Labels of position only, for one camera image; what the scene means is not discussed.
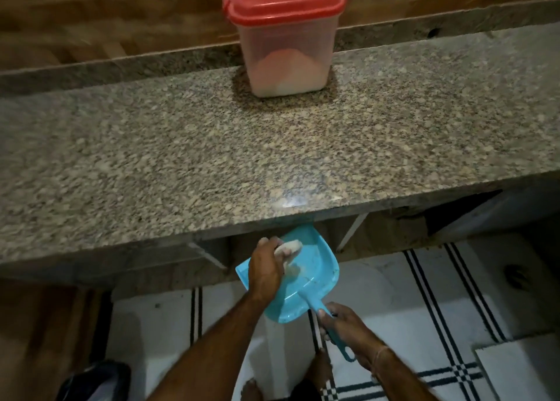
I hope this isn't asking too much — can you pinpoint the person's right hand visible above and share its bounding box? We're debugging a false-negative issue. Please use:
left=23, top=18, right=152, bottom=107
left=317, top=302, right=386, bottom=372

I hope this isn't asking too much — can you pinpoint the person's left hand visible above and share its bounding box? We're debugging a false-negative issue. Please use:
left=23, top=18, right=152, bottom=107
left=248, top=236, right=286, bottom=306

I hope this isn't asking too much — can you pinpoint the blue plastic dustpan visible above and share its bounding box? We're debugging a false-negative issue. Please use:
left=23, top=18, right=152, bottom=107
left=235, top=225, right=356, bottom=363

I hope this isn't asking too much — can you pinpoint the person's right forearm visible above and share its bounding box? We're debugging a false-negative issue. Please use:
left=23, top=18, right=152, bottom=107
left=371, top=346, right=441, bottom=401

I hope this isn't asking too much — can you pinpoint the person's left forearm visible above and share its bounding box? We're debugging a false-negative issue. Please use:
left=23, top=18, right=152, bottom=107
left=146, top=294, right=274, bottom=401

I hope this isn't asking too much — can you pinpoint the white counter support bar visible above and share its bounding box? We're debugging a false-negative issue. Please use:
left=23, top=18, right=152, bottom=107
left=336, top=213, right=369, bottom=253
left=187, top=242, right=229, bottom=271

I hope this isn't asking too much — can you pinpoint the person's left foot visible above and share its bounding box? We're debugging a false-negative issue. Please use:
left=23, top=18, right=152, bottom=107
left=240, top=378, right=264, bottom=401

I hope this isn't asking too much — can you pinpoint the white flour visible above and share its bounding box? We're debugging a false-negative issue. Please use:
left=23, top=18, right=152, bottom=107
left=248, top=48, right=330, bottom=98

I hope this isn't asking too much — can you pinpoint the white stone block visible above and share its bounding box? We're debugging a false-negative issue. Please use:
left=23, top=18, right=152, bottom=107
left=474, top=332, right=560, bottom=401

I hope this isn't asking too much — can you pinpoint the black shiny container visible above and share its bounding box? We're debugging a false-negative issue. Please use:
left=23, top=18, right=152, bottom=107
left=55, top=360, right=132, bottom=401

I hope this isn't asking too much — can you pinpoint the clear container with red lid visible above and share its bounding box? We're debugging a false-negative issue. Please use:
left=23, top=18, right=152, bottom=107
left=221, top=0, right=350, bottom=99

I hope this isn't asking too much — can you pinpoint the thin wrist bracelet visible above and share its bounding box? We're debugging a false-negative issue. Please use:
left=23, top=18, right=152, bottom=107
left=370, top=346, right=391, bottom=380

